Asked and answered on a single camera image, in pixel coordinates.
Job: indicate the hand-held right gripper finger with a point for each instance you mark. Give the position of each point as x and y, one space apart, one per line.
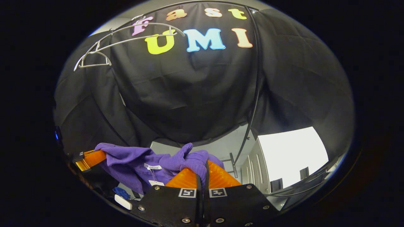
199 201
207 205

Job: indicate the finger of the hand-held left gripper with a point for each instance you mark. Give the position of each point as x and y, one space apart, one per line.
93 159

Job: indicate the purple knit shirt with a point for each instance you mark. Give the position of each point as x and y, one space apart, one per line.
132 157

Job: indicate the white plastic hanger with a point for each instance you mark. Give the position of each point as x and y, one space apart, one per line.
126 40
94 66

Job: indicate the black clothes rack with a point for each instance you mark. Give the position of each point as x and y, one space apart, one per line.
257 78

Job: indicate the blue cloth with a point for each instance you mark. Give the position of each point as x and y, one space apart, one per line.
121 192

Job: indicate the small white block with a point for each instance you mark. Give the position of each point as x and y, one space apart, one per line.
123 202

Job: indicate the white cabinet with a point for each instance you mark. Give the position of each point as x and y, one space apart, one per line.
293 154

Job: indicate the black backdrop cloth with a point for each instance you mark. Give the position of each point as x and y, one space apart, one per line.
189 94

